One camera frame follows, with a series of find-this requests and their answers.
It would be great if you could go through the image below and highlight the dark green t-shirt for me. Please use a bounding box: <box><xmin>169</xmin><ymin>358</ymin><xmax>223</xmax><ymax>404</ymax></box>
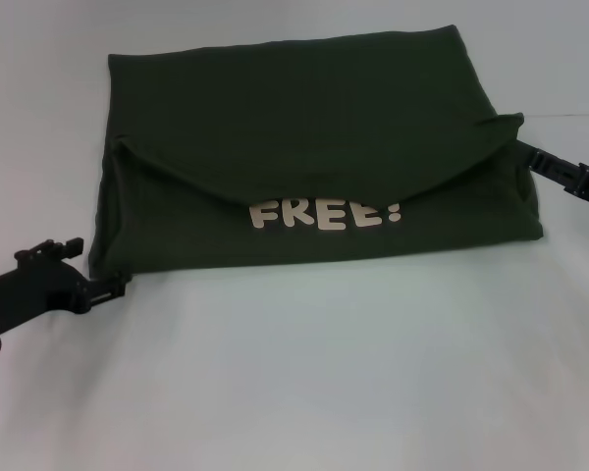
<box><xmin>86</xmin><ymin>23</ymin><xmax>544</xmax><ymax>284</ymax></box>

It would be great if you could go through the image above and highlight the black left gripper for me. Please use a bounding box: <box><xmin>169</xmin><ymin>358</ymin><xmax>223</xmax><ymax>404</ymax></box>
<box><xmin>0</xmin><ymin>236</ymin><xmax>132</xmax><ymax>340</ymax></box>

